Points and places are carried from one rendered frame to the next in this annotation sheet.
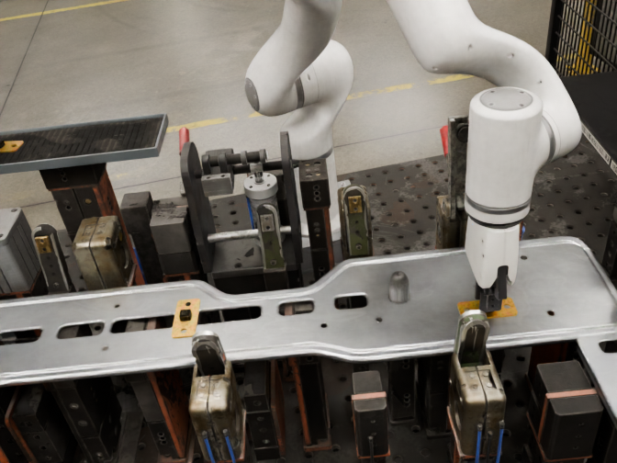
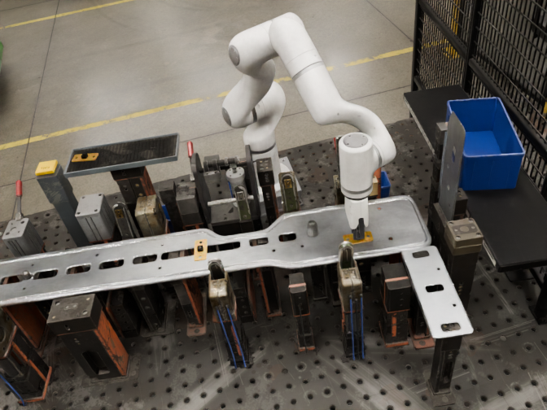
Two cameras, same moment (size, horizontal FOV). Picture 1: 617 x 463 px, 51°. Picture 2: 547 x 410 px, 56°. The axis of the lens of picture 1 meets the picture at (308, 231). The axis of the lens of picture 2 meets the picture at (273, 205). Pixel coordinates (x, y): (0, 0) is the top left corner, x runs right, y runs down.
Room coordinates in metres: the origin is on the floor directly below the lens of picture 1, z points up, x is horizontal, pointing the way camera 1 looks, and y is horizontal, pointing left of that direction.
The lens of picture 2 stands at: (-0.33, -0.02, 2.09)
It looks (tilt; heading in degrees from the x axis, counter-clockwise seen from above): 42 degrees down; 0
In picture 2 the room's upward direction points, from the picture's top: 10 degrees counter-clockwise
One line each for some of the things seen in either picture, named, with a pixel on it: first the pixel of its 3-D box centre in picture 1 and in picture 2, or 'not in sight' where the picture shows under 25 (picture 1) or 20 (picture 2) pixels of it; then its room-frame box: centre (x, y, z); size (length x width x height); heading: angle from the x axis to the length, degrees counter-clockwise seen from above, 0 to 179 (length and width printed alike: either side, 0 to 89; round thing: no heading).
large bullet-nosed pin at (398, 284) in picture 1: (398, 287); (312, 228); (0.75, -0.13, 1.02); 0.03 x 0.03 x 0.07
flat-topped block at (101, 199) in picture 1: (102, 242); (144, 206); (1.10, 0.43, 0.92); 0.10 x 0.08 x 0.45; 88
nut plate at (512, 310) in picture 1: (487, 306); (357, 237); (0.69, -0.25, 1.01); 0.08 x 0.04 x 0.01; 88
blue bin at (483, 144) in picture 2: not in sight; (479, 142); (0.91, -0.69, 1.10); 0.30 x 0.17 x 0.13; 169
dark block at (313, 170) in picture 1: (323, 261); (272, 212); (0.96, -0.02, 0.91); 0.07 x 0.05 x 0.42; 178
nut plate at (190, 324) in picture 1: (185, 315); (200, 248); (0.76, 0.21, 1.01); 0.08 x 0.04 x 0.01; 177
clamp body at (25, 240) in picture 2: not in sight; (39, 264); (0.94, 0.80, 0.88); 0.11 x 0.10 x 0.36; 178
